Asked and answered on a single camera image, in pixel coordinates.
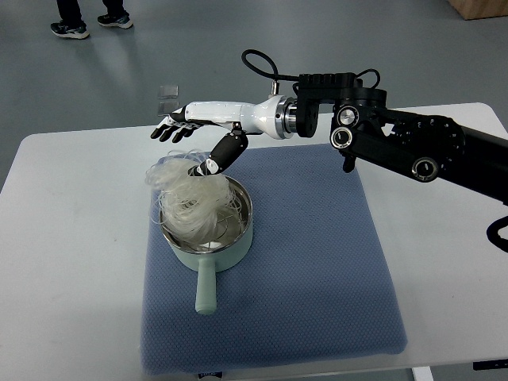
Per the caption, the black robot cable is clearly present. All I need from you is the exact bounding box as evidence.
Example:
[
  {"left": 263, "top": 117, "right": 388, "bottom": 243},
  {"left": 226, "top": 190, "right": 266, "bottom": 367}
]
[{"left": 241, "top": 48, "right": 382, "bottom": 93}]

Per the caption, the upper metal floor plate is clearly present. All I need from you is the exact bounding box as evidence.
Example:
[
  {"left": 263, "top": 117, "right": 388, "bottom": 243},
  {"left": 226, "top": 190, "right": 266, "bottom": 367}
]
[{"left": 158, "top": 84, "right": 179, "bottom": 99}]

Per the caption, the round wire steaming rack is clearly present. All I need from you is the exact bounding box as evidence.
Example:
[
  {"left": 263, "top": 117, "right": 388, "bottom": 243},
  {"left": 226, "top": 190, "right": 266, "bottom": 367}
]
[{"left": 190, "top": 209, "right": 243, "bottom": 252}]

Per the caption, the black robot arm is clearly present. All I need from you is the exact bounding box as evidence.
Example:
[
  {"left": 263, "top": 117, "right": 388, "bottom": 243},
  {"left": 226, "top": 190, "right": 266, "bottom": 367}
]
[{"left": 294, "top": 73, "right": 507, "bottom": 202}]

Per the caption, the white vermicelli noodle bundle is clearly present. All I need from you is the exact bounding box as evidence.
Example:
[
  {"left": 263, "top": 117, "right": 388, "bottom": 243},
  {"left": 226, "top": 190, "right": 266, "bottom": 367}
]
[{"left": 145, "top": 150, "right": 241, "bottom": 244}]

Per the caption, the person in black trousers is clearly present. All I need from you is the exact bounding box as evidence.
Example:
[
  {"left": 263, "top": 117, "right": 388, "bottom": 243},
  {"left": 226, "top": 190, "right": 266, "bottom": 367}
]
[{"left": 50, "top": 0, "right": 133, "bottom": 40}]

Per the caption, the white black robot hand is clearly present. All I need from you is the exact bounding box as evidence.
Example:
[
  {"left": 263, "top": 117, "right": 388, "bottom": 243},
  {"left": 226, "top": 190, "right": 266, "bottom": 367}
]
[{"left": 151, "top": 95, "right": 297, "bottom": 176}]

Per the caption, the wooden box corner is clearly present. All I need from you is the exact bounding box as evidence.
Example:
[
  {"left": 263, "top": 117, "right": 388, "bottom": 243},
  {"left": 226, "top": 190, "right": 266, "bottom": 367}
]
[{"left": 448, "top": 0, "right": 507, "bottom": 21}]

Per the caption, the white table leg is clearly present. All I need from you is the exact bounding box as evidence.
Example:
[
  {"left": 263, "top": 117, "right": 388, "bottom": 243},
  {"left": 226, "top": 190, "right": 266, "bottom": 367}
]
[{"left": 411, "top": 366, "right": 434, "bottom": 381}]

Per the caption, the blue textured mat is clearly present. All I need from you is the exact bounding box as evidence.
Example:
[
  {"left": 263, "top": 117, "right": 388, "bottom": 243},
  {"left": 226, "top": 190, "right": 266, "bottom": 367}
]
[{"left": 140, "top": 144, "right": 407, "bottom": 375}]

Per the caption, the mint green steel pot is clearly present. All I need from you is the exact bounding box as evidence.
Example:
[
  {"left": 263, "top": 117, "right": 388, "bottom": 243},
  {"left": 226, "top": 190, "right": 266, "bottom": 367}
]
[{"left": 159, "top": 175, "right": 253, "bottom": 314}]

